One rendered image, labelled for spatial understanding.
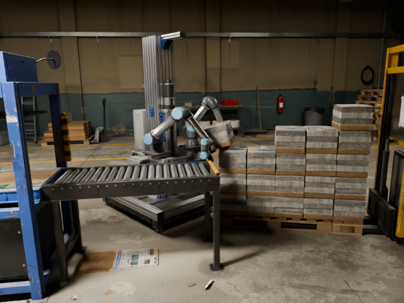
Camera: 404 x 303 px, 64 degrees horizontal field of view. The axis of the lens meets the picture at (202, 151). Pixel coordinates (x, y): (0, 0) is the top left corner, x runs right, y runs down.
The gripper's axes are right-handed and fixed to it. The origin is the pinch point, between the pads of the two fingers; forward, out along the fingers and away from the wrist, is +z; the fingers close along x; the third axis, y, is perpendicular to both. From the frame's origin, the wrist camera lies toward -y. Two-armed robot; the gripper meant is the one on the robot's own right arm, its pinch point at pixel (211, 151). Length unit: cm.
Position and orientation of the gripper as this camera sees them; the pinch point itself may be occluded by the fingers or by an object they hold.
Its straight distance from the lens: 340.4
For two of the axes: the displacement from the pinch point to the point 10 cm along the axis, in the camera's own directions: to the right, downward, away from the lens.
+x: -9.3, 2.3, 2.7
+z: 2.2, -2.0, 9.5
